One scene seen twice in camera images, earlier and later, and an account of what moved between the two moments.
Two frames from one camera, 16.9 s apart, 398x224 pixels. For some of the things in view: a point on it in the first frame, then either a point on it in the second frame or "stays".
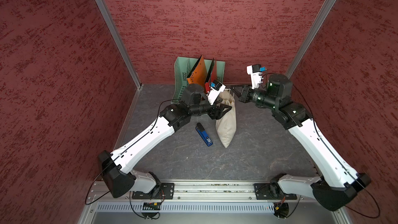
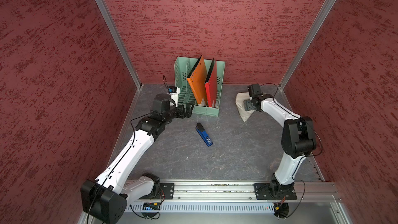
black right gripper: [239, 93] → [247, 106]
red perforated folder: [212, 75] stays
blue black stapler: [203, 134] stays
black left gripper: [216, 111] → [187, 110]
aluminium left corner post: [104, 9] stays
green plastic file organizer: [183, 66] stays
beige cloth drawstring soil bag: [226, 124] → [240, 97]
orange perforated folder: [198, 75] stays
